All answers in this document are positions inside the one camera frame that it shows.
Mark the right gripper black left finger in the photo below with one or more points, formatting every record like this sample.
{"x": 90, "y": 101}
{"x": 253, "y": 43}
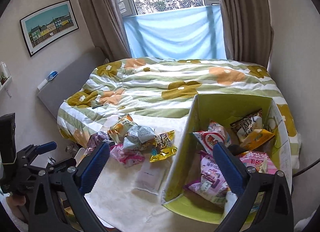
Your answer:
{"x": 46, "y": 211}

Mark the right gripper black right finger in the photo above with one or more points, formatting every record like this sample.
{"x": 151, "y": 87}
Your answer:
{"x": 275, "y": 212}

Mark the orange cream cracker packet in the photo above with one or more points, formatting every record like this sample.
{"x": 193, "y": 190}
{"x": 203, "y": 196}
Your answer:
{"x": 118, "y": 131}

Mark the white translucent snack packet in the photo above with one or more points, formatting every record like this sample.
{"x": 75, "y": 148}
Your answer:
{"x": 150, "y": 176}

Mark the grey white popcorn packet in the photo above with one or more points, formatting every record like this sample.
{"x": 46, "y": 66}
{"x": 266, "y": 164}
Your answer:
{"x": 137, "y": 136}

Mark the gold chocolate snack packet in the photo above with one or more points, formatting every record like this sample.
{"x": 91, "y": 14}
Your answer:
{"x": 163, "y": 147}

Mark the dark purple cartoon snack packet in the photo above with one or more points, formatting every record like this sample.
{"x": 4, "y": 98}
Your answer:
{"x": 95, "y": 140}

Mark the pink white snack packet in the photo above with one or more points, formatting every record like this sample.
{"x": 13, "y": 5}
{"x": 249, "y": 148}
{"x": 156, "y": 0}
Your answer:
{"x": 126, "y": 158}

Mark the person's hand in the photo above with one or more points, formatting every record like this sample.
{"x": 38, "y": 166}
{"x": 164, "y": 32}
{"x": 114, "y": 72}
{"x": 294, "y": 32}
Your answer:
{"x": 15, "y": 202}

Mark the cream floral tablecloth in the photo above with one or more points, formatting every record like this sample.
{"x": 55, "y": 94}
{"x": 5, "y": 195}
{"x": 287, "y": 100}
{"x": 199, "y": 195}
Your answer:
{"x": 116, "y": 201}

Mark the purple pink snack packet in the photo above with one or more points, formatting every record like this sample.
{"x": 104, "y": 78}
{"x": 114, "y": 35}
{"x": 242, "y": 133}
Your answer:
{"x": 211, "y": 184}

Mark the yellow orange snack packet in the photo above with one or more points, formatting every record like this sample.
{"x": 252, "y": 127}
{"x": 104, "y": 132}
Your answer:
{"x": 255, "y": 139}

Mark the brown white Tayes packet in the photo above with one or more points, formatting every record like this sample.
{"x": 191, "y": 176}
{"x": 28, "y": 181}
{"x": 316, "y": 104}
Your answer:
{"x": 246, "y": 125}

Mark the red white round-logo packet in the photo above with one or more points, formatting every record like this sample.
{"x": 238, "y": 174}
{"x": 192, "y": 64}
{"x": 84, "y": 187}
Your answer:
{"x": 215, "y": 134}

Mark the grey headboard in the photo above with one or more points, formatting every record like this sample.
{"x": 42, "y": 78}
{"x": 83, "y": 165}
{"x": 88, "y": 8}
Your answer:
{"x": 70, "y": 80}

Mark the blue white small device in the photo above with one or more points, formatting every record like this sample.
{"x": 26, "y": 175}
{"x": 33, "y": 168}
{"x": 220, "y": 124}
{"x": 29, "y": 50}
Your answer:
{"x": 49, "y": 78}

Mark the floral green striped quilt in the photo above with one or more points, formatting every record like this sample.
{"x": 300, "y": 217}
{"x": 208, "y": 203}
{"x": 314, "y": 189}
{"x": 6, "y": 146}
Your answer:
{"x": 154, "y": 87}

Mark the framed houses picture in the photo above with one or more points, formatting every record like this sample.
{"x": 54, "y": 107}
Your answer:
{"x": 44, "y": 26}

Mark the left beige curtain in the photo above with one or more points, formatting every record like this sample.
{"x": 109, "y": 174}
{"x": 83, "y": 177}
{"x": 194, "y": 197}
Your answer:
{"x": 106, "y": 27}

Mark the beige curtain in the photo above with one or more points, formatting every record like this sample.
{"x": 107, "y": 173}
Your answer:
{"x": 106, "y": 27}
{"x": 247, "y": 30}

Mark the right beige curtain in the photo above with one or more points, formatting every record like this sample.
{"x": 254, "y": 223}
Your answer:
{"x": 247, "y": 30}

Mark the light blue window cloth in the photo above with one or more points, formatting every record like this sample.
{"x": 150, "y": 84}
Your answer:
{"x": 191, "y": 33}

